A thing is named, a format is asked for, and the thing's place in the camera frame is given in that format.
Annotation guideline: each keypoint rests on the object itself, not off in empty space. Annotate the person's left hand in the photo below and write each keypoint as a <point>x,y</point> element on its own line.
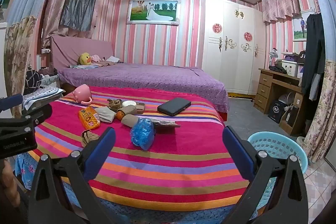
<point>13,184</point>

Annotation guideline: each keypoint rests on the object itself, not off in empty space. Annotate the brown wrapper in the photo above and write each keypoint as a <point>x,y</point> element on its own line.
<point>89,138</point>

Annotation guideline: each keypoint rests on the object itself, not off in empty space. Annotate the purple bag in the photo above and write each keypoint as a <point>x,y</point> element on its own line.
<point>291,58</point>

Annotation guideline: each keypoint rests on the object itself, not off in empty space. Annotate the pile of clothes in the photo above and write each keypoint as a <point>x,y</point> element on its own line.
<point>48,74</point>

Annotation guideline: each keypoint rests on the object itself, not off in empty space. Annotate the pink valance curtain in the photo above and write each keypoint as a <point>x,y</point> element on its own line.
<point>281,3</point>

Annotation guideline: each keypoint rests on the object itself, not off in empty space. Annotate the blue floral bed sheet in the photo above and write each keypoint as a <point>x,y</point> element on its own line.
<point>25,169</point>

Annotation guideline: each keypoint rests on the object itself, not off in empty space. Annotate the grey hanging garment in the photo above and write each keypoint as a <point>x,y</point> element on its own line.
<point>315,87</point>

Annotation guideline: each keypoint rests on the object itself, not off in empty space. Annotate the dark patterned bag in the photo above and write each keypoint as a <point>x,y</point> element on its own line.
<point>32,79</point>

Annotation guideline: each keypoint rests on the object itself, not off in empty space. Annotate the white dotted cloth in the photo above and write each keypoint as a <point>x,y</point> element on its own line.
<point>42,94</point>

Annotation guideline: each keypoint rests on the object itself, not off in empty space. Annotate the small white fan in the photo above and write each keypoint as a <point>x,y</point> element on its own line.
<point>286,99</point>

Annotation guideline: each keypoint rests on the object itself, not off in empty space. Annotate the desk lamp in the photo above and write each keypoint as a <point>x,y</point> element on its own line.
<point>273,53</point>

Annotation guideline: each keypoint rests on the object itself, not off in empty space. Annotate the beige cloth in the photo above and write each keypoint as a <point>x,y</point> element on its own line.
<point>105,113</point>

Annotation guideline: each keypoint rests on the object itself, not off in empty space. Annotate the blue floral door curtain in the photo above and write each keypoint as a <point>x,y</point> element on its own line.
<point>21,43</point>
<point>319,108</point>

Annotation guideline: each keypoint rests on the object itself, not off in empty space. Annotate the black paper bag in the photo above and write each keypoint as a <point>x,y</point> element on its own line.
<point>291,116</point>

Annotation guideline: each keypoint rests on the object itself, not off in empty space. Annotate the framed wedding photo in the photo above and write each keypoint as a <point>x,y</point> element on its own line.
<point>152,11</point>

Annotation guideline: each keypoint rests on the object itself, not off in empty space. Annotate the white storage box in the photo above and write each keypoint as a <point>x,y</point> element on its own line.
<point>290,69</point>

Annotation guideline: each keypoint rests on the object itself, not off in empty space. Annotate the pink mug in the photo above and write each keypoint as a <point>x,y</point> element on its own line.
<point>81,92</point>

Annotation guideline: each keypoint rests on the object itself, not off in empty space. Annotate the brown paper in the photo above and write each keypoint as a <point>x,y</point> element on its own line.
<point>114,104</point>

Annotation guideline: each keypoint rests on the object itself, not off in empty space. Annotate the white wardrobe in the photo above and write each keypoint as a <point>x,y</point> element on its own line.
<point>236,69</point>

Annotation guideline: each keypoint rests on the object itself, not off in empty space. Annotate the black hanging garment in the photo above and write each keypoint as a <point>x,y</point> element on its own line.
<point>313,50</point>

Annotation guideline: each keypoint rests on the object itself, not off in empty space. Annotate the beige patterned snack packet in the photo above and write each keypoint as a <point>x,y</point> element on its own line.
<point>165,123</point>

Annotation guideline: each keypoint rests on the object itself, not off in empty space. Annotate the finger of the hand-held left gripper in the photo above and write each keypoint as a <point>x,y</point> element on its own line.
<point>39,113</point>
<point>10,103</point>

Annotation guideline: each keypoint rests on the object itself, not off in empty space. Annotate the yellow duck plush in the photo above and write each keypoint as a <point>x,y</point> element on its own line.
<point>85,58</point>

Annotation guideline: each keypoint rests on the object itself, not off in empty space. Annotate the small framed photo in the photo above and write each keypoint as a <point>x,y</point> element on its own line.
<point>300,27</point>

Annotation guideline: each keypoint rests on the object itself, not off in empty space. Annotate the orange snack packet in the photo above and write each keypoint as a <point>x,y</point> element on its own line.
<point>89,117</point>

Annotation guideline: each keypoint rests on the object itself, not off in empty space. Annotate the black clothing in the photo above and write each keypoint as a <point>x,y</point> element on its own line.
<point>279,68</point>

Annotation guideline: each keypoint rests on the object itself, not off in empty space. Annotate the brown phone case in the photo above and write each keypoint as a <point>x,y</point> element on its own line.
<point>140,107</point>

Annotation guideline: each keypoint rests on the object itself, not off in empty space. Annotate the red round paper decoration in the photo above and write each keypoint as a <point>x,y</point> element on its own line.
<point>248,36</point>
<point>217,28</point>

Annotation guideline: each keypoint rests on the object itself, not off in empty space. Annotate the red striped blanket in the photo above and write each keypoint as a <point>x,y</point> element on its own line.
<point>170,161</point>

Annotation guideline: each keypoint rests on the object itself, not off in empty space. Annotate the black gift box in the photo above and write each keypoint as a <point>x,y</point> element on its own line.
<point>277,111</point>

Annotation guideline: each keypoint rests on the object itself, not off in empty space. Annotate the black zip case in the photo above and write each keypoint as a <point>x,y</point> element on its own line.
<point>174,106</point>

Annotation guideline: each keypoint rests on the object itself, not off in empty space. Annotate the brown cloth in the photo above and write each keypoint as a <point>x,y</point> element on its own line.
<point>105,64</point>

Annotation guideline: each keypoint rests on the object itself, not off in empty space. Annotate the purple dotted bed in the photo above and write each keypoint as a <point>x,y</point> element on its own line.
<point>157,79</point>

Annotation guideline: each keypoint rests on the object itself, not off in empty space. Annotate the beige sock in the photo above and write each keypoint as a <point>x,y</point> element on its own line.
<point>130,120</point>
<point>130,110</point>

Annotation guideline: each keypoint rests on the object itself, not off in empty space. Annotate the white power strip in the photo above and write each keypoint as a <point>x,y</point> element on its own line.
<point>46,51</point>

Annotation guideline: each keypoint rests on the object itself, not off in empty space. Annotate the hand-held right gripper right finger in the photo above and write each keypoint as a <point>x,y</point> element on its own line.
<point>237,151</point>

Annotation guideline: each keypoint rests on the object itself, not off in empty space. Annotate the black cap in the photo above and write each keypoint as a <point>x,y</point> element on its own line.
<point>302,57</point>

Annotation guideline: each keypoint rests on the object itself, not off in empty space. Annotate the orange fruit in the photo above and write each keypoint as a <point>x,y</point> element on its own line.
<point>120,115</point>

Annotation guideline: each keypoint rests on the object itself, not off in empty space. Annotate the pink plush toy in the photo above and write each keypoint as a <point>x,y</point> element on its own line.
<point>95,58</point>

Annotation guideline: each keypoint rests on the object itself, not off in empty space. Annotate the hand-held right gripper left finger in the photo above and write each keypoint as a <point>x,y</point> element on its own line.
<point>101,151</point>

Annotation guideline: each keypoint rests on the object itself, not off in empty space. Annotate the wooden desk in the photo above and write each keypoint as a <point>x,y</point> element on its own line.
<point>265,79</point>

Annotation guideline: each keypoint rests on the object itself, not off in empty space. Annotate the blue plastic bag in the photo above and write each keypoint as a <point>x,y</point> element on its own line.
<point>143,134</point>

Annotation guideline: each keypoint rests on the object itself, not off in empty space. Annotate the pink bed headboard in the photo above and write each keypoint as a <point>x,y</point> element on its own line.
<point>71,50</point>

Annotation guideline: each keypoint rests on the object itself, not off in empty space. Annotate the light blue plastic basket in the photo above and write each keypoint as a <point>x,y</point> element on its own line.
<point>278,145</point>

